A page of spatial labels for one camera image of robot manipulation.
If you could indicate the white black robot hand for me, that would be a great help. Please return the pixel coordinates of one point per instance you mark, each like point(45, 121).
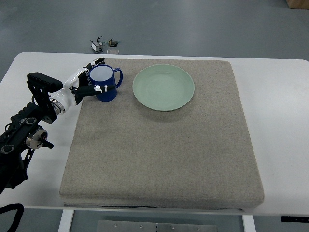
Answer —
point(80, 82)

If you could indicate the blue mug white inside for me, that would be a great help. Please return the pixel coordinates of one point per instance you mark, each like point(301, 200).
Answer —
point(107, 80)

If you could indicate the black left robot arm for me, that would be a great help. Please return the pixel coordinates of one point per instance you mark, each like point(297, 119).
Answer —
point(23, 135)

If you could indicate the light green plate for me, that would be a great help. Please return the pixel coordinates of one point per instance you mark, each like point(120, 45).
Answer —
point(163, 87)

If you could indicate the small clear plastic piece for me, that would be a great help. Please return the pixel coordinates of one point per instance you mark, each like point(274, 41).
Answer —
point(113, 51)

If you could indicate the small white black device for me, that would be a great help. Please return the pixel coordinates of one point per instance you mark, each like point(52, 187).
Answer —
point(97, 46)

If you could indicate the small dark debris on floor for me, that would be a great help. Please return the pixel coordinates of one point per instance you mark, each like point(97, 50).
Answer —
point(112, 43)

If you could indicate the beige fabric mat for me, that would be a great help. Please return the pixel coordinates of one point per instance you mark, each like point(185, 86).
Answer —
point(197, 157)

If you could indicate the cardboard box corner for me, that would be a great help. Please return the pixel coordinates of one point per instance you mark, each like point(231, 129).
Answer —
point(298, 4)

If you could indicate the black table control panel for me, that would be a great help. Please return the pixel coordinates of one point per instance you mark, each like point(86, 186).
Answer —
point(295, 219)

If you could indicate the white table leg frame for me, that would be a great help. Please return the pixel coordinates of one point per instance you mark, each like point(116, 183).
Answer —
point(66, 220)

